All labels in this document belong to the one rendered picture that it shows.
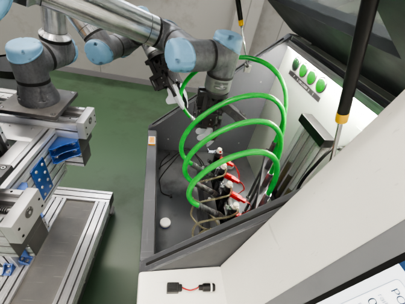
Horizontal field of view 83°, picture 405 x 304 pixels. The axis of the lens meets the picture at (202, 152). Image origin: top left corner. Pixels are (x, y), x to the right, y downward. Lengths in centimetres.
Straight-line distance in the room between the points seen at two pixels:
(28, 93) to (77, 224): 89
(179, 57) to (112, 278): 147
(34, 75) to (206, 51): 73
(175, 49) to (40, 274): 137
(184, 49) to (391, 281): 52
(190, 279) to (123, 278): 108
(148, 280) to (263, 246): 31
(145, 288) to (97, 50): 68
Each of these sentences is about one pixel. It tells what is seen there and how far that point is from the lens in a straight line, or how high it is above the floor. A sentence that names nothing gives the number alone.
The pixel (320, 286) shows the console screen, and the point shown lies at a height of 126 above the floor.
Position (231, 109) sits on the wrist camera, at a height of 129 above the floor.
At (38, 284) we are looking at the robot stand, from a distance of 159.
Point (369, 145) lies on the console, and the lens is 42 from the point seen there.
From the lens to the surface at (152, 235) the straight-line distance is 76.
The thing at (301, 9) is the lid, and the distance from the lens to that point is 78.
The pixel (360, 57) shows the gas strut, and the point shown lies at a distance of 38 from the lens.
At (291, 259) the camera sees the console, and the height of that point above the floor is 123.
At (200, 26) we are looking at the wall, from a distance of 342.
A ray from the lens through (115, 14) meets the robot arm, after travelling 62.
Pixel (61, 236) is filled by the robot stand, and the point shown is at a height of 21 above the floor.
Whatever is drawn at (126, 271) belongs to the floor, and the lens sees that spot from 175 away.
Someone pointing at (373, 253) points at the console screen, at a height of 136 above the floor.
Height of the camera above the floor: 162
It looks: 40 degrees down
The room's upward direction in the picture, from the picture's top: 13 degrees clockwise
